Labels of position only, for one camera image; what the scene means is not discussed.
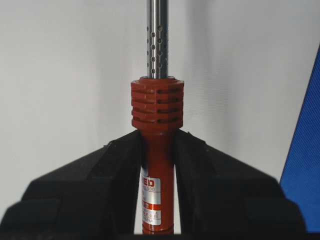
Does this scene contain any blue mat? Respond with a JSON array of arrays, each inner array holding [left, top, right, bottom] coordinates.
[[280, 56, 320, 233]]

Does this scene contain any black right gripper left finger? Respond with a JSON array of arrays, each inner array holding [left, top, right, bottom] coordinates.
[[0, 131, 141, 240]]

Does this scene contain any red soldering iron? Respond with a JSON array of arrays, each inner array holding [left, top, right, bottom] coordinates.
[[131, 0, 184, 235]]

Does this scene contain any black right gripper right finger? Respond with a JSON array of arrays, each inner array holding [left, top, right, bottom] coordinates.
[[174, 129, 320, 240]]

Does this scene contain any white paper sheet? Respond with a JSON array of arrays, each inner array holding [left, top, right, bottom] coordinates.
[[0, 0, 320, 206]]

